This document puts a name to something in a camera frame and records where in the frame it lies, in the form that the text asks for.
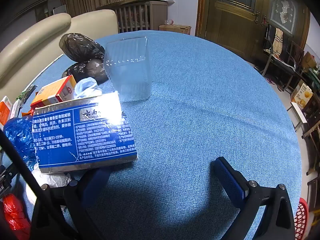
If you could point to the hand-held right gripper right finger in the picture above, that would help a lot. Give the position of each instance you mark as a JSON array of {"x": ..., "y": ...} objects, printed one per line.
[{"x": 230, "y": 177}]

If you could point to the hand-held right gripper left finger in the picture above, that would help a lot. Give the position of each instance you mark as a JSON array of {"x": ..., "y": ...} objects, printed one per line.
[{"x": 93, "y": 186}]

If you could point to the red plastic bag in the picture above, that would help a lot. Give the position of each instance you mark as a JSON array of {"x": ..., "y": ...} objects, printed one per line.
[{"x": 13, "y": 212}]

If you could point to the white plastic bag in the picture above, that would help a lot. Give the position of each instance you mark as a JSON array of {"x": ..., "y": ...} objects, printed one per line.
[{"x": 53, "y": 180}]

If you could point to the blue plastic bag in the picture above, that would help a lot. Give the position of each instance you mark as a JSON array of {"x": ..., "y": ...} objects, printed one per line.
[{"x": 20, "y": 137}]

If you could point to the blue printed carton box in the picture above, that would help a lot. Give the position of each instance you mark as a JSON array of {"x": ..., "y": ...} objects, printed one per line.
[{"x": 82, "y": 140}]

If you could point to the orange snack wrapper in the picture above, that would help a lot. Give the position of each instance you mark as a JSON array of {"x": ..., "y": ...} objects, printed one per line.
[{"x": 31, "y": 110}]

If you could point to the red plastic basket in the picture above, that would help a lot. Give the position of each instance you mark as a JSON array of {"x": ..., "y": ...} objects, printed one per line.
[{"x": 302, "y": 217}]

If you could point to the light blue bag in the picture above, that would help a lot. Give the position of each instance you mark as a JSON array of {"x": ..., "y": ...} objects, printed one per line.
[{"x": 86, "y": 87}]

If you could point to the orange and white box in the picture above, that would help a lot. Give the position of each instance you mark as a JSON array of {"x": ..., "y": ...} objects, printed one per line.
[{"x": 55, "y": 92}]

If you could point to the clear plastic container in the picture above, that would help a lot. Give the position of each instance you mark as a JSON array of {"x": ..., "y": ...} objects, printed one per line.
[{"x": 130, "y": 75}]

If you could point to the small black plastic bag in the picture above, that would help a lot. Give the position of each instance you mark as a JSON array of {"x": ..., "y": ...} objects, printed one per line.
[{"x": 87, "y": 68}]

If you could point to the large black plastic bag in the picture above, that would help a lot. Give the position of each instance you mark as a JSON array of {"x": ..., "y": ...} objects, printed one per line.
[{"x": 80, "y": 46}]

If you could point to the orange tissue pack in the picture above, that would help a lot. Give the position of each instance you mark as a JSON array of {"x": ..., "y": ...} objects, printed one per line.
[{"x": 5, "y": 110}]

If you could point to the white printed packet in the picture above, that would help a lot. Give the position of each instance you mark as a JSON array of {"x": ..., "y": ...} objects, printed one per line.
[{"x": 15, "y": 107}]

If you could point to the blue tablecloth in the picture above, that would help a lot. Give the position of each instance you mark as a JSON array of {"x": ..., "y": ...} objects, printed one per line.
[{"x": 200, "y": 105}]

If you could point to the dark green packet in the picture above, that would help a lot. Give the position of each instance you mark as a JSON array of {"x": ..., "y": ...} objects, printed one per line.
[{"x": 27, "y": 92}]

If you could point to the small white stool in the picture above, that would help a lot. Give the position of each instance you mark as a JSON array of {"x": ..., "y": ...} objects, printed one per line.
[{"x": 297, "y": 111}]

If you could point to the yellow printed carton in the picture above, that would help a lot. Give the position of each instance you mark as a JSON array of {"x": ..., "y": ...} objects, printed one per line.
[{"x": 302, "y": 95}]

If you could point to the black metal chair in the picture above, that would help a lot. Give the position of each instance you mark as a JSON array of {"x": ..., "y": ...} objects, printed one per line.
[{"x": 277, "y": 63}]

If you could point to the beige leather sofa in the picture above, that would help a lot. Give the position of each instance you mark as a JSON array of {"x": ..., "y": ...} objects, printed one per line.
[{"x": 37, "y": 42}]

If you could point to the brown open cardboard box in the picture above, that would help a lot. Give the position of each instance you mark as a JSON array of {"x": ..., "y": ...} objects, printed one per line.
[{"x": 308, "y": 60}]

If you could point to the striped scarf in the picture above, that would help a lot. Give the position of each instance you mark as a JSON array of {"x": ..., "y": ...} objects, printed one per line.
[{"x": 276, "y": 40}]

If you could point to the wooden double door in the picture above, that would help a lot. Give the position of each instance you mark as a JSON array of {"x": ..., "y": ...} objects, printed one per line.
[{"x": 237, "y": 17}]

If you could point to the wooden slatted crib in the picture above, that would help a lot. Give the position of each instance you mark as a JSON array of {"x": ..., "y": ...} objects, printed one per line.
[{"x": 135, "y": 17}]

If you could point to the white board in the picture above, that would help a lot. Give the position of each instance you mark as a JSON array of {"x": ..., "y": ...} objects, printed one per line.
[{"x": 60, "y": 10}]

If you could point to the dark framed wall picture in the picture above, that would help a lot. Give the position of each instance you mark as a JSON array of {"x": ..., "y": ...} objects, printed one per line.
[{"x": 41, "y": 11}]

